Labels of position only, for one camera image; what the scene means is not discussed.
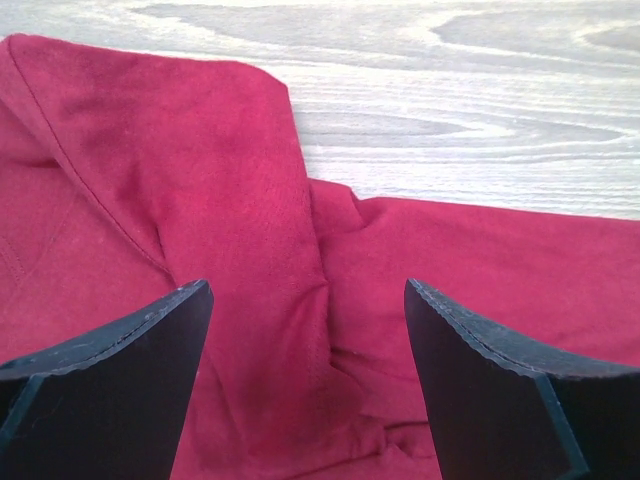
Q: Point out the dark red t shirt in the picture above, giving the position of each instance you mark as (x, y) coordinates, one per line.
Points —
(125, 176)

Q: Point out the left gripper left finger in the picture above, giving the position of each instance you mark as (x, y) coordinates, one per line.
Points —
(108, 404)

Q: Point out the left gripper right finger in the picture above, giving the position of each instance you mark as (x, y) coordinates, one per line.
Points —
(502, 405)

